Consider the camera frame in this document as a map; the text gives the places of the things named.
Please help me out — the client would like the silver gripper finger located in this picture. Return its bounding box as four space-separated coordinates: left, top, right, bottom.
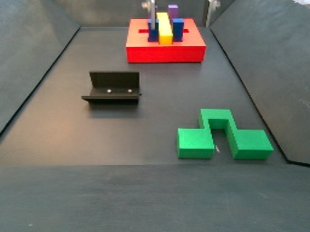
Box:
141 0 156 29
205 0 220 26

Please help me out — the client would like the blue block right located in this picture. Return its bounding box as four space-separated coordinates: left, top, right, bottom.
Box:
172 18 184 42

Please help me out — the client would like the blue block left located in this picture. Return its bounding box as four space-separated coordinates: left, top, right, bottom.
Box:
148 19 158 42

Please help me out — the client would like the blue block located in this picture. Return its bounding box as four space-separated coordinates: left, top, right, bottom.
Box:
148 19 158 42
172 18 184 42

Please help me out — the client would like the yellow long block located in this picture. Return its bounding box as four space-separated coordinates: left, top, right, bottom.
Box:
156 13 173 45

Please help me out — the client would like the green zigzag object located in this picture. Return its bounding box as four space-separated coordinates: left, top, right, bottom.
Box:
176 109 273 160

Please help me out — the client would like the purple block right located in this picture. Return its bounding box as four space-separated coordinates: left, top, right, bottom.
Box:
168 5 177 19

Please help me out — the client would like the black angled fixture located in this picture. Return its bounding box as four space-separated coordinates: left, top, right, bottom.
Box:
81 71 140 102

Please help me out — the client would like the red base board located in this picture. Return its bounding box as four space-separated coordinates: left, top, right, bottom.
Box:
125 18 207 63

